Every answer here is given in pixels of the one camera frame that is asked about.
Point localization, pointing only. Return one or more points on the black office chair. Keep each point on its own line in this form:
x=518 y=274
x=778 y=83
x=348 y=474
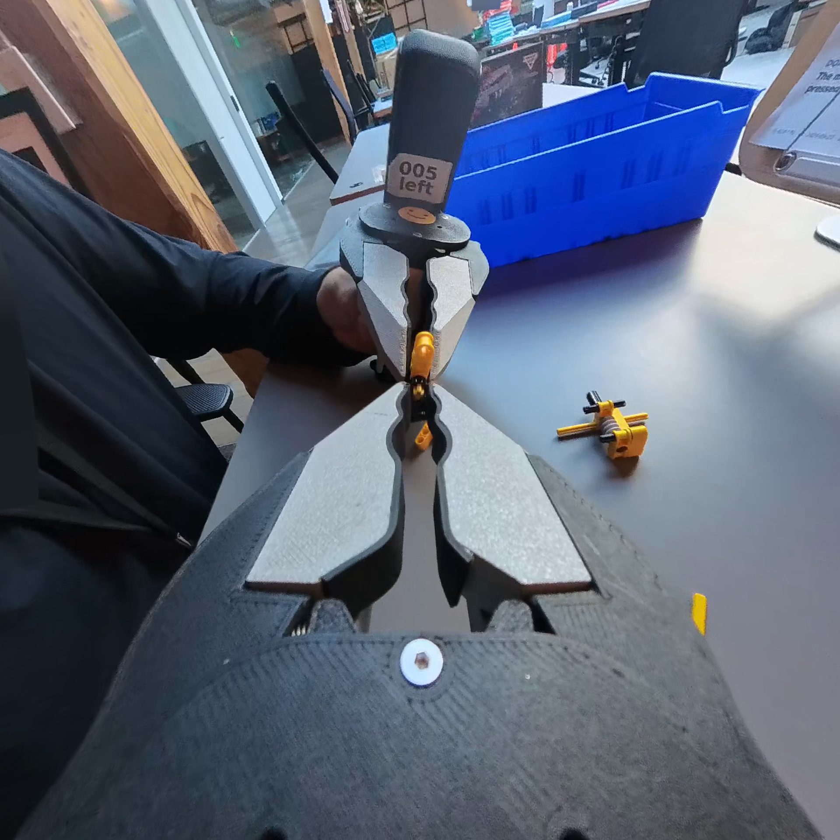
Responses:
x=682 y=39

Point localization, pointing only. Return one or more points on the yellow lego axle assembly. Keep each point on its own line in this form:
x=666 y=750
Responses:
x=617 y=430

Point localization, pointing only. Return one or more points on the blue plastic bin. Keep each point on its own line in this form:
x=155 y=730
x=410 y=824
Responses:
x=590 y=170

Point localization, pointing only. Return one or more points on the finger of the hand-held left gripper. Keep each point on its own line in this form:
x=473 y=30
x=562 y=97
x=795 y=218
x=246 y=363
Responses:
x=453 y=295
x=384 y=295

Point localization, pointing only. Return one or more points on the black mesh chair seat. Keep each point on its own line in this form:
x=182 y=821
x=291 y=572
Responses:
x=207 y=401

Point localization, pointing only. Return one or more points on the person's dark clothed torso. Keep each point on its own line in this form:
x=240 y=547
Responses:
x=79 y=590

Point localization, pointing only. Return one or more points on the wooden clipboard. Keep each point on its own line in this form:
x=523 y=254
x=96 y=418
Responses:
x=761 y=131

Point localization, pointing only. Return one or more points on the black lego box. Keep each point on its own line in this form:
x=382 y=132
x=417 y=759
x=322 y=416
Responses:
x=508 y=85

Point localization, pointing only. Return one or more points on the person's left forearm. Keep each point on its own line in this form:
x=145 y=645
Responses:
x=197 y=289

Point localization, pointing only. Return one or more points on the white stand base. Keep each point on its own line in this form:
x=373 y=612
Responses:
x=830 y=233

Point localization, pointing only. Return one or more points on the printed instruction sheet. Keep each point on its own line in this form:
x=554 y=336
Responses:
x=807 y=111

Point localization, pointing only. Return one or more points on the person's left hand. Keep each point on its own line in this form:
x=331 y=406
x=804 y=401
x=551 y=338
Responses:
x=344 y=315

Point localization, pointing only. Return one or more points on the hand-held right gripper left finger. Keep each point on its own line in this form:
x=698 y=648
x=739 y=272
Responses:
x=328 y=512

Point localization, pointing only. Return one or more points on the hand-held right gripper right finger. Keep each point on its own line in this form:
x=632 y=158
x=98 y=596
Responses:
x=512 y=512

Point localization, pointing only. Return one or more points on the tiny yellow lego part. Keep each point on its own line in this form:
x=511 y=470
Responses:
x=699 y=613

